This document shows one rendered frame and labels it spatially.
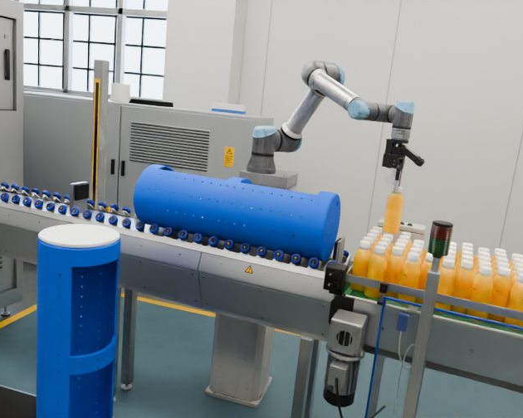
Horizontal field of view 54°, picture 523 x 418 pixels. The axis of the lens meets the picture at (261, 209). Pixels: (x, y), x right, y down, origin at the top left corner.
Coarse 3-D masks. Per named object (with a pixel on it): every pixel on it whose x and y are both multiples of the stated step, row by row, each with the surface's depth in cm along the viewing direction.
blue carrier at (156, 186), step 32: (160, 192) 221; (192, 192) 216; (224, 192) 212; (256, 192) 209; (288, 192) 206; (320, 192) 205; (160, 224) 228; (192, 224) 219; (224, 224) 211; (256, 224) 205; (288, 224) 200; (320, 224) 196; (320, 256) 202
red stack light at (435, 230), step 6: (432, 228) 158; (438, 228) 155; (444, 228) 154; (450, 228) 155; (432, 234) 157; (438, 234) 155; (444, 234) 155; (450, 234) 156; (444, 240) 155; (450, 240) 157
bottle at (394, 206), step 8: (400, 192) 208; (392, 200) 208; (400, 200) 207; (392, 208) 208; (400, 208) 208; (384, 216) 211; (392, 216) 208; (400, 216) 209; (384, 224) 211; (392, 224) 209; (392, 232) 209
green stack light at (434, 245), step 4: (432, 240) 157; (436, 240) 156; (440, 240) 156; (428, 244) 159; (432, 244) 157; (436, 244) 156; (440, 244) 156; (444, 244) 156; (448, 244) 156; (428, 248) 159; (432, 248) 157; (436, 248) 156; (440, 248) 156; (444, 248) 156; (448, 248) 157; (428, 252) 159; (432, 252) 157; (436, 252) 156; (440, 252) 156; (444, 252) 156; (448, 252) 158
